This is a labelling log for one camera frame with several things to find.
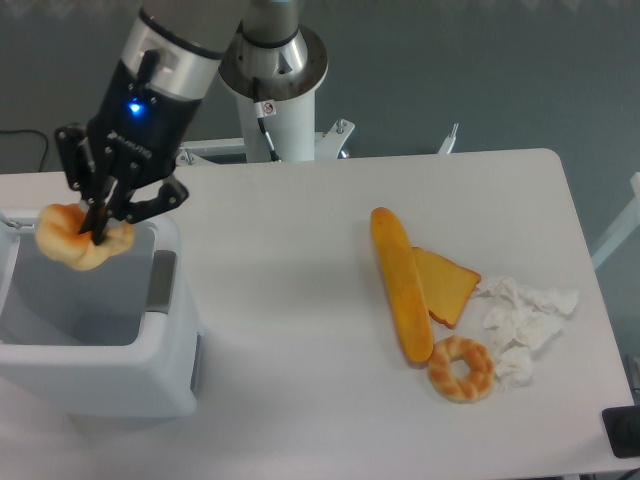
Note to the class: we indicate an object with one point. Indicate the long orange baguette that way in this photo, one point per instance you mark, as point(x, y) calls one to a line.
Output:
point(407, 301)

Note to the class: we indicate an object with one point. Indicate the black device at edge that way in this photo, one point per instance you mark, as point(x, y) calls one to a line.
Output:
point(622, 428)

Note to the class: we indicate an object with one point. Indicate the white frame at right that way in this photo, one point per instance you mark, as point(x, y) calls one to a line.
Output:
point(625, 223)

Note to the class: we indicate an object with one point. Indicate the white metal base frame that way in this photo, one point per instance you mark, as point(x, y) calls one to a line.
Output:
point(328, 145)

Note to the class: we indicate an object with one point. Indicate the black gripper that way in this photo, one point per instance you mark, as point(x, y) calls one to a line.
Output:
point(123, 158)

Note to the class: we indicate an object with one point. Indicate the twisted round bread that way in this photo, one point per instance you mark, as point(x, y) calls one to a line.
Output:
point(58, 237)

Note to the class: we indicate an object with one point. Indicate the orange toast slice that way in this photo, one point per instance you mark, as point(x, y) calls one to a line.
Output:
point(447, 286)

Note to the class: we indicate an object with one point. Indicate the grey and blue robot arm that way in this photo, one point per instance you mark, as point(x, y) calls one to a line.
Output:
point(191, 38)

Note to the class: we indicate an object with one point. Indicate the white plastic trash can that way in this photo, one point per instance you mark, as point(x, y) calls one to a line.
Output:
point(120, 340)

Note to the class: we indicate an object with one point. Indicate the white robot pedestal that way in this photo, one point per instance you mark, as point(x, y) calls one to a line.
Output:
point(275, 92)

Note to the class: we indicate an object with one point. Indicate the crumpled white tissue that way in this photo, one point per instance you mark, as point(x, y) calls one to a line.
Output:
point(520, 324)

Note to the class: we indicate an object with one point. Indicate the braided ring bread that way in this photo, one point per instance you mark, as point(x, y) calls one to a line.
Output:
point(461, 369)

